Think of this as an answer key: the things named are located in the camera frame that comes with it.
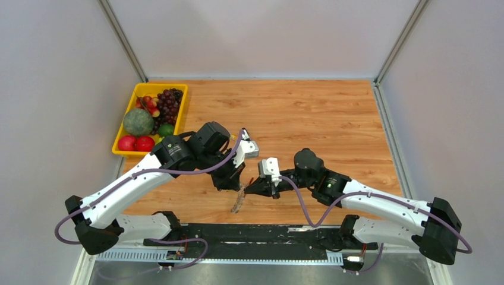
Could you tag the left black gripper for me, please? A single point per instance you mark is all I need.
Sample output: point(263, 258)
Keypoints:
point(231, 181)

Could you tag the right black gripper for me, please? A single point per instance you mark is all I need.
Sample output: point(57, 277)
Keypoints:
point(262, 187)

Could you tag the red keyring with silver keys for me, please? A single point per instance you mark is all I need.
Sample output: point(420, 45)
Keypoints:
point(241, 197)

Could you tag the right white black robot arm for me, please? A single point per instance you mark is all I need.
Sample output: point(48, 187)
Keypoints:
point(432, 228)

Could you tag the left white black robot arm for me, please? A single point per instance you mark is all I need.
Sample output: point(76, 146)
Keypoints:
point(99, 221)

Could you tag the green lime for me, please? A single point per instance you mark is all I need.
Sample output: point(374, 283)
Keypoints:
point(166, 130)

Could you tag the red apple right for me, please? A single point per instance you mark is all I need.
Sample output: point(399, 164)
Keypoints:
point(144, 144)

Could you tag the red apple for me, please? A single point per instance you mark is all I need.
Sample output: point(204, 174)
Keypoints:
point(127, 143)
point(144, 144)

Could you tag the dark purple grape bunch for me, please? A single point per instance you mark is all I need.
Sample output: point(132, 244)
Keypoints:
point(165, 108)

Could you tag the small red apples cluster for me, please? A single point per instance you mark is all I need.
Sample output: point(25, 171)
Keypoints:
point(149, 104)

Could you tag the red apple left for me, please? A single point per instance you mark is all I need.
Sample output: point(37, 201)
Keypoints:
point(127, 143)

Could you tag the green round melon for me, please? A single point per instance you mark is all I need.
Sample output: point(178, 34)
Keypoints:
point(138, 122)

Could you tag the yellow plastic fruit tray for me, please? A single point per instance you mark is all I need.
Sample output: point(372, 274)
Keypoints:
point(152, 89)

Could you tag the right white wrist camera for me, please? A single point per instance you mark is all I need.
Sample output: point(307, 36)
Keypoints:
point(269, 168)

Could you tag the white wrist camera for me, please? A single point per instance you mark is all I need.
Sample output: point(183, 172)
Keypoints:
point(244, 148)
point(269, 168)

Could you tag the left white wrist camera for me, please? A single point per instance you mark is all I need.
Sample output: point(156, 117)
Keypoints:
point(244, 148)

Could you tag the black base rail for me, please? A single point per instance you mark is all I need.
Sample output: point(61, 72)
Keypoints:
point(262, 241)

